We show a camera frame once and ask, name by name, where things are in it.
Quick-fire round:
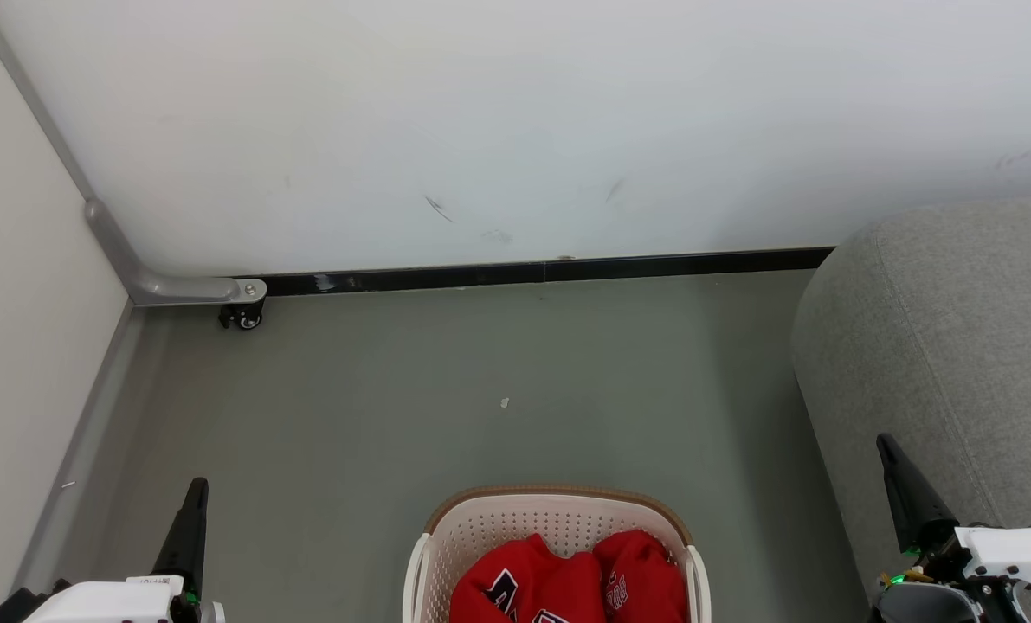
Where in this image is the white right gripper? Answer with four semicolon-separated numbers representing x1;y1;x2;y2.
876;434;1031;623

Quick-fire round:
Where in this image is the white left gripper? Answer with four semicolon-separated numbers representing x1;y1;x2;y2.
22;478;226;623

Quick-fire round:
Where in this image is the red garment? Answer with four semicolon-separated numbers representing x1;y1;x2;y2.
593;530;690;623
450;534;608;623

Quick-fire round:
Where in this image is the grey fabric sofa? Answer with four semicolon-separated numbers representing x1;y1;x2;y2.
790;197;1031;623

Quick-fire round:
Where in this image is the black caster wheel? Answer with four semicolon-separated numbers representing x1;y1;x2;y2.
218;303;265;331

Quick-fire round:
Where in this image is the grey partition foot with caster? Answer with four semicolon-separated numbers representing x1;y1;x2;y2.
0;0;267;305

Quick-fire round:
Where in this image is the cream perforated laundry basket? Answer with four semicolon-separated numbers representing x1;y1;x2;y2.
403;485;712;623

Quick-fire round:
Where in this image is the grey partition bottom rail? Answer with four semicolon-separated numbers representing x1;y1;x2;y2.
11;305;145;598

